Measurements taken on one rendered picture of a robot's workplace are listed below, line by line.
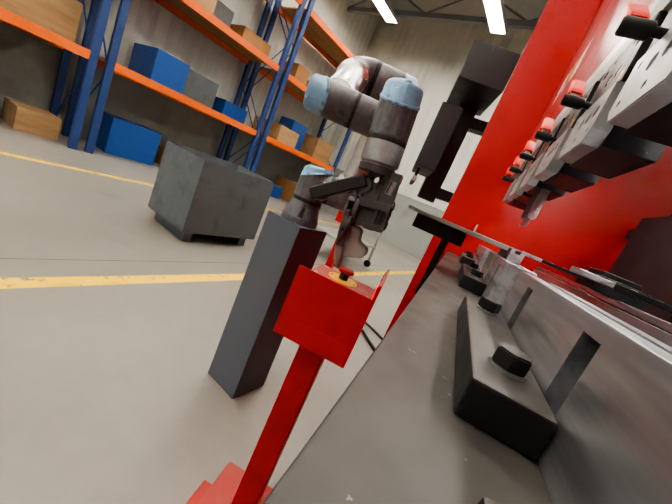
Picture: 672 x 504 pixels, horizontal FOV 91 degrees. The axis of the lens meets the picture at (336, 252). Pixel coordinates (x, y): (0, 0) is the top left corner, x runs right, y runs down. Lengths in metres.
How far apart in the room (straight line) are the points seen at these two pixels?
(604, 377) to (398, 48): 10.36
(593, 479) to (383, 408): 0.10
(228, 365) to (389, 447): 1.36
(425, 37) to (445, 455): 10.22
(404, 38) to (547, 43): 8.63
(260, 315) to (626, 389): 1.23
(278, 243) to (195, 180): 1.75
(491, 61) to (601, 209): 0.94
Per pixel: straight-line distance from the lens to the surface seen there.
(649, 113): 0.46
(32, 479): 1.28
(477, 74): 2.15
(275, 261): 1.29
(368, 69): 1.09
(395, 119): 0.63
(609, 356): 0.25
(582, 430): 0.24
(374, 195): 0.63
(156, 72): 6.05
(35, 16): 6.02
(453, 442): 0.23
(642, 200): 1.98
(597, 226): 1.92
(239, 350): 1.46
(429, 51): 10.05
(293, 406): 0.84
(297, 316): 0.67
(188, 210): 2.96
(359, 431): 0.19
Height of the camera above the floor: 0.99
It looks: 11 degrees down
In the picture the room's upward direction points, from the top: 23 degrees clockwise
